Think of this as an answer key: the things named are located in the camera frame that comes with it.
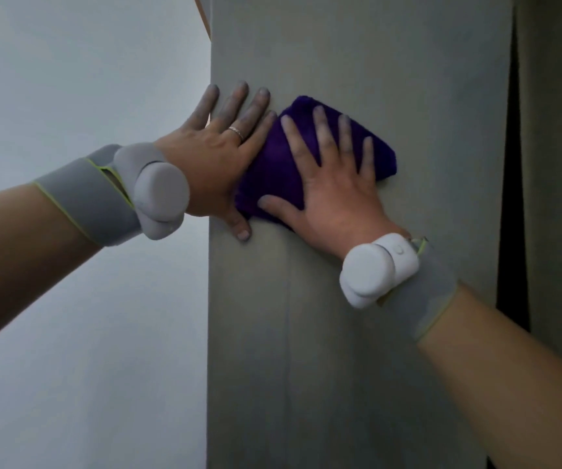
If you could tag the person's left forearm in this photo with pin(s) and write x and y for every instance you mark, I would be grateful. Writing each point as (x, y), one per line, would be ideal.
(12, 258)

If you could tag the person's right hand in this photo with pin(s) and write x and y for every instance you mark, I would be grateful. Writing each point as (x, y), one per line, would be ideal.
(339, 200)

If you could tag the white left wrist tracker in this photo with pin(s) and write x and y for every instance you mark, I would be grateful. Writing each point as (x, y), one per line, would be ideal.
(156, 190)

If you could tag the person's left hand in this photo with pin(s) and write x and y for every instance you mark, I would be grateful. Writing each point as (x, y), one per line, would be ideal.
(207, 161)

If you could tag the grey metal cabinet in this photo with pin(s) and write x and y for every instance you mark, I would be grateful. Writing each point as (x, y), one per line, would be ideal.
(359, 337)

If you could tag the grey left wristband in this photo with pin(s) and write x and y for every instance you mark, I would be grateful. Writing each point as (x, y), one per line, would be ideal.
(88, 200)

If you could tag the white right wrist tracker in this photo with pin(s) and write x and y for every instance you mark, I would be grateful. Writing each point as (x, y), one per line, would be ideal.
(376, 271)

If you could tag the olive curtain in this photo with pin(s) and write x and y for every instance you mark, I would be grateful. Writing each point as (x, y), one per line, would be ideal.
(554, 190)

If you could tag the grey wristband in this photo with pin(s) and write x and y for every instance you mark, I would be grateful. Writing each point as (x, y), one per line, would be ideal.
(88, 200)
(427, 293)

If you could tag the purple cleaning cloth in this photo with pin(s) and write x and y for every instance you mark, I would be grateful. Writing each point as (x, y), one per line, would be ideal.
(271, 166)

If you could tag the grey right wristband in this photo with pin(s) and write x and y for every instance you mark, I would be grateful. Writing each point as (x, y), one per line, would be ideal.
(427, 293)

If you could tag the white wrist tracker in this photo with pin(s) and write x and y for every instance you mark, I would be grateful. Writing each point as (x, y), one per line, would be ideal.
(376, 271)
(156, 190)

